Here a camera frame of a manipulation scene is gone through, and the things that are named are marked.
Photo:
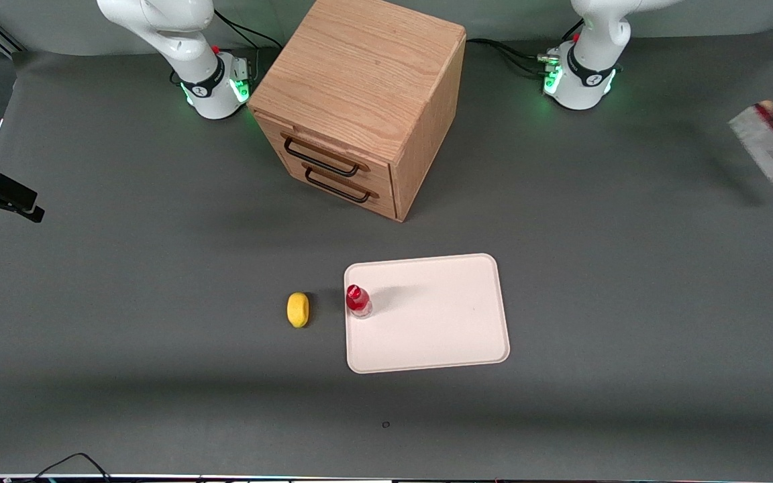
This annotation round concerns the red cookie box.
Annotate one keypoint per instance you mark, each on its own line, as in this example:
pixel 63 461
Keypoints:
pixel 762 141

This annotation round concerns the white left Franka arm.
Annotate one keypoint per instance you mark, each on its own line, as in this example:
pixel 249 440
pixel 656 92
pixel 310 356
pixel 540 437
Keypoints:
pixel 594 40

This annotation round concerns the white rectangular plastic tray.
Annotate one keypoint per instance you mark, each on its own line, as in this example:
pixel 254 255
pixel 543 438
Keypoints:
pixel 433 322

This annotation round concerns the yellow lemon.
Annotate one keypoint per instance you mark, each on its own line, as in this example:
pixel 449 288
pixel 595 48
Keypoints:
pixel 298 310

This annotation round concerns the small red bottle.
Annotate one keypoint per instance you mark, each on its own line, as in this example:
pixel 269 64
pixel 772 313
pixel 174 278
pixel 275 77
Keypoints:
pixel 357 300

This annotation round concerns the wooden two-drawer cabinet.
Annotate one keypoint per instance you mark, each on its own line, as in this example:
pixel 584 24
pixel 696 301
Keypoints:
pixel 359 74

